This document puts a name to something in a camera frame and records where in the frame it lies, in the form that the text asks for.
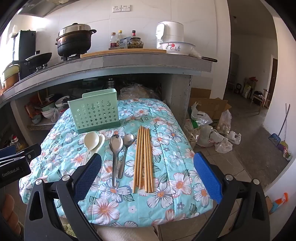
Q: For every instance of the pile of household boxes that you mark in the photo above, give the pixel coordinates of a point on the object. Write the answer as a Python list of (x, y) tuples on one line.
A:
[(247, 89)]

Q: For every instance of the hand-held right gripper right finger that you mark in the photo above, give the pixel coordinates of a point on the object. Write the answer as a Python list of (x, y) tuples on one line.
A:
[(207, 176)]

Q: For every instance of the colourful plastic bag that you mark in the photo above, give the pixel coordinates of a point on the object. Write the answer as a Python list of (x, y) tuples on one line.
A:
[(286, 150)]

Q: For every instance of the blue dustpan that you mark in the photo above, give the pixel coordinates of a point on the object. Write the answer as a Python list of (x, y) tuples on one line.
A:
[(275, 139)]

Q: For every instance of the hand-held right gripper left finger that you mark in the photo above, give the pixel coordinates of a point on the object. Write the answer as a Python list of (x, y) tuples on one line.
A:
[(89, 173)]

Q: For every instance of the blue packet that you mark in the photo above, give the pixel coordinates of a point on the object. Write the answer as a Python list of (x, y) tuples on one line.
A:
[(123, 43)]

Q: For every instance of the black cooking pot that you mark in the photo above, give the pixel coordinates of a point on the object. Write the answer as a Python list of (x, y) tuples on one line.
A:
[(72, 45)]

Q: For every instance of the white wall socket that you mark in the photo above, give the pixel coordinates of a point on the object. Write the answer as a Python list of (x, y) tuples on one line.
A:
[(126, 8), (116, 8)]

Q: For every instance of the person's left hand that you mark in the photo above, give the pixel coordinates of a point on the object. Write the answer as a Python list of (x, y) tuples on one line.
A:
[(9, 210)]

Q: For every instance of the wooden cutting board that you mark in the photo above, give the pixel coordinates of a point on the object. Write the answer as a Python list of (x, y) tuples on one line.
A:
[(124, 52)]

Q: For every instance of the large white plastic spoon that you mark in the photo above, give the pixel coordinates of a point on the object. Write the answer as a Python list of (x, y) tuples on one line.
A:
[(92, 140)]

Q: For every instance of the black gas stove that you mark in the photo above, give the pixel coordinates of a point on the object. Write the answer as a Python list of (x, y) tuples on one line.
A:
[(42, 67)]

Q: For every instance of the crumpled white plastic bag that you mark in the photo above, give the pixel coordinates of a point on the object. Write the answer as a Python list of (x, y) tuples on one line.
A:
[(227, 141)]

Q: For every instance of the floral blanket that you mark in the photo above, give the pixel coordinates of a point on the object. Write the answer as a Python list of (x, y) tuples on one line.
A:
[(166, 166)]

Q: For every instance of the tall black appliance box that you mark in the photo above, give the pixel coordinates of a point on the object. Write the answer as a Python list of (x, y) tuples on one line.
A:
[(25, 44)]

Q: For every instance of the wooden chair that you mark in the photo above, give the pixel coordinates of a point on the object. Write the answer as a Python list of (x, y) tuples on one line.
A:
[(260, 97)]

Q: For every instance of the dark sauce bottle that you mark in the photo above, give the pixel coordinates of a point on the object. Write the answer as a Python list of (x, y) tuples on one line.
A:
[(133, 34)]

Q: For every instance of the grey kitchen counter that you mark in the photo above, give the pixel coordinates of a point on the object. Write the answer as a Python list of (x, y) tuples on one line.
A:
[(138, 60)]

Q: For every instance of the bundle of wooden chopsticks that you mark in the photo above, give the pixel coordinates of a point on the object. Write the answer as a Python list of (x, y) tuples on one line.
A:
[(143, 160)]

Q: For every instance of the white floral enamel basin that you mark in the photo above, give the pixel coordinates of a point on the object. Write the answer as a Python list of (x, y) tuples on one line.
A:
[(177, 48)]

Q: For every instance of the steel pot lid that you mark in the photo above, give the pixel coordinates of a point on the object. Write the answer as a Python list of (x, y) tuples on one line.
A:
[(74, 29)]

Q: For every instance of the pile of ceramic bowls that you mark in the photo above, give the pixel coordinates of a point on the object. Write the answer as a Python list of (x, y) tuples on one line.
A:
[(49, 109)]

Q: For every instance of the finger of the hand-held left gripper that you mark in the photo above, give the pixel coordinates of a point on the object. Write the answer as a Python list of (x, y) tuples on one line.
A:
[(30, 150)]

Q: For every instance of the cardboard box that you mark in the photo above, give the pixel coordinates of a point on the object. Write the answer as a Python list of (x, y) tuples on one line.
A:
[(212, 106)]

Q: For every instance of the white rice cooker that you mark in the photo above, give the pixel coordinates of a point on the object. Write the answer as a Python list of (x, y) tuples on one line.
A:
[(170, 32)]

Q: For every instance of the green plastic utensil holder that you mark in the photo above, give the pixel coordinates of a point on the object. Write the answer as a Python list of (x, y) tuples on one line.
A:
[(94, 113)]

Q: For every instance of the white printed plastic sack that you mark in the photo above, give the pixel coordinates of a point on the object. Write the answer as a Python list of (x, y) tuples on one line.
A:
[(211, 138)]

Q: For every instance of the clear plastic bag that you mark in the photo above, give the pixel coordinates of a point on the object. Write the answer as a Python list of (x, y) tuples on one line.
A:
[(200, 115)]

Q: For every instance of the cooking oil bottle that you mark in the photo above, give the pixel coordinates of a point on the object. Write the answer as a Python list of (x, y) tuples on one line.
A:
[(16, 142)]

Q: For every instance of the orange and blue spray bottle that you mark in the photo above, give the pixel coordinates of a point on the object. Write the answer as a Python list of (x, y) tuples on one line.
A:
[(278, 202)]

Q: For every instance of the small metal spoon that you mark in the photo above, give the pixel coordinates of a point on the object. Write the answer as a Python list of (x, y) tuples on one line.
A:
[(128, 140)]

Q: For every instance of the black wok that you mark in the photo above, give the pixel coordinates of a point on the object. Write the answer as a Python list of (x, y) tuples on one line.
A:
[(39, 58)]

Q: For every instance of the steel range hood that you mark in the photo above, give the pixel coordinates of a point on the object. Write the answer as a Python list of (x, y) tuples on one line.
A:
[(41, 7)]

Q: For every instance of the stack of steel pots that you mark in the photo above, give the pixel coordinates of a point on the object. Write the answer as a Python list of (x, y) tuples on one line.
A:
[(99, 83)]

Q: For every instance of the clear bag of yellow food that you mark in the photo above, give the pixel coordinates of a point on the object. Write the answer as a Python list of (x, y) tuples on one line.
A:
[(136, 91)]

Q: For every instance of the brown door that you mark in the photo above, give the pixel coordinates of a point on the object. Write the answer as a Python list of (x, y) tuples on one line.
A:
[(274, 81)]

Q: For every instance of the glass pickle jar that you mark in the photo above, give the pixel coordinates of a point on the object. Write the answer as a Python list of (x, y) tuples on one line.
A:
[(135, 43)]

